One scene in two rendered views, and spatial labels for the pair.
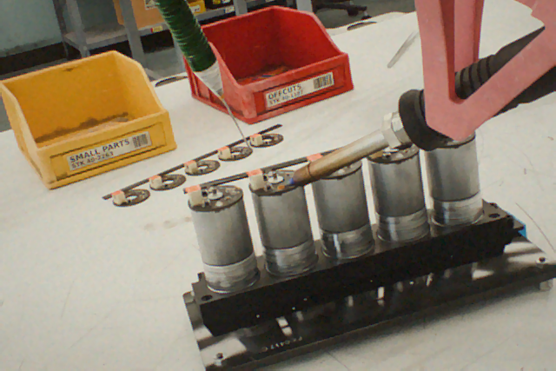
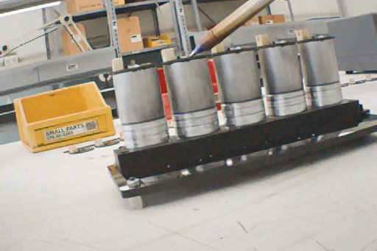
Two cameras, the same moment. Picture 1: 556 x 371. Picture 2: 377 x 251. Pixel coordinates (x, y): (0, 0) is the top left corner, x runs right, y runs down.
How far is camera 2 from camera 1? 17 cm
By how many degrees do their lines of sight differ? 16
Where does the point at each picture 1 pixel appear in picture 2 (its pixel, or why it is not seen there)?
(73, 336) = (28, 195)
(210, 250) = (127, 109)
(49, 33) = not seen: hidden behind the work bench
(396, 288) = (287, 141)
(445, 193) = (317, 79)
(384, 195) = (273, 74)
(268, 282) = (178, 141)
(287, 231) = (194, 95)
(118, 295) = (62, 180)
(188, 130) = not seen: hidden behind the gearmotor
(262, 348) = (171, 177)
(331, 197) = (231, 69)
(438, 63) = not seen: outside the picture
